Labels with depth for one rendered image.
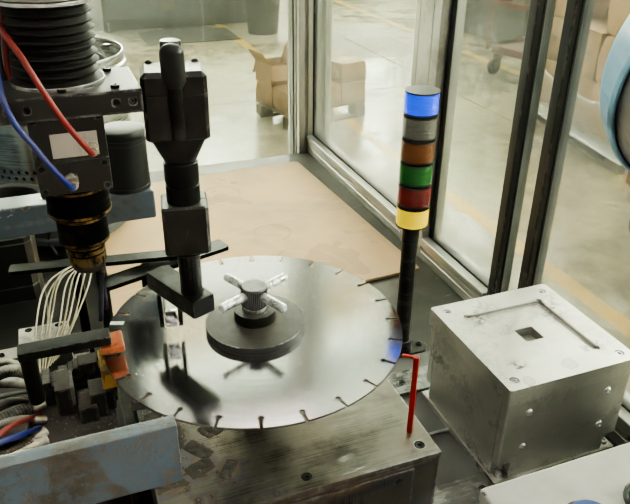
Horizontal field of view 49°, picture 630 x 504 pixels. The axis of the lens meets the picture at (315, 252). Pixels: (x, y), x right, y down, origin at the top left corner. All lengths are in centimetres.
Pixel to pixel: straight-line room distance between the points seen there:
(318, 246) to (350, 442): 65
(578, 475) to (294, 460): 28
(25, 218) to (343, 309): 40
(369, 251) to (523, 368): 59
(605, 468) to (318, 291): 37
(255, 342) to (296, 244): 65
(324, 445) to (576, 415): 31
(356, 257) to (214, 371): 66
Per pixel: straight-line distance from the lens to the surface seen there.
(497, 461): 88
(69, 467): 61
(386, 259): 134
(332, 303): 83
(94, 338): 75
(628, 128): 31
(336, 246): 137
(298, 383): 71
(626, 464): 77
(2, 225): 91
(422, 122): 91
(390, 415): 83
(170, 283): 73
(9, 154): 135
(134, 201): 91
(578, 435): 94
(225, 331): 77
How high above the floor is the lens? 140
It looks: 28 degrees down
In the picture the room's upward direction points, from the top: 1 degrees clockwise
